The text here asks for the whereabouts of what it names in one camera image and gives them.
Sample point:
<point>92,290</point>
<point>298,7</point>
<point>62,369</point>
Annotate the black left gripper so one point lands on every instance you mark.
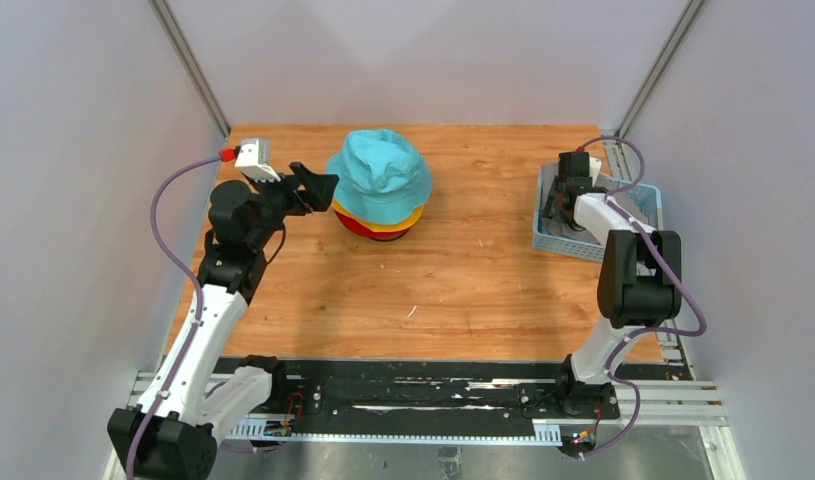
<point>314,196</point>

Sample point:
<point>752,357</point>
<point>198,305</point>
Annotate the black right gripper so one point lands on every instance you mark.
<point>551,210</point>

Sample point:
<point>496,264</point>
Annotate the red bucket hat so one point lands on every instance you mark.
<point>355,227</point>

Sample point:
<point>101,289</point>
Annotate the light blue bucket hat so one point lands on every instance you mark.
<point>383,178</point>

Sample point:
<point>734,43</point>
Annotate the yellow bucket hat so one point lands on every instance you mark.
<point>405,224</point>

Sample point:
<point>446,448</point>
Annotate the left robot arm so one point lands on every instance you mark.
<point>208,318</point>

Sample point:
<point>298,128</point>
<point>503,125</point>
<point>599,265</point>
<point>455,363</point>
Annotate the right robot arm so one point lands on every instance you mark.
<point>634,293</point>

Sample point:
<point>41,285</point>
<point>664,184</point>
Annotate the light blue plastic basket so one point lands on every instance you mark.
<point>643,201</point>

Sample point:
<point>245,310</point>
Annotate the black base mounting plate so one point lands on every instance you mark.
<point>421,399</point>

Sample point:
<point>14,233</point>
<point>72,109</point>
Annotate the aluminium frame rail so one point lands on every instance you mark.
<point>647,395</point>

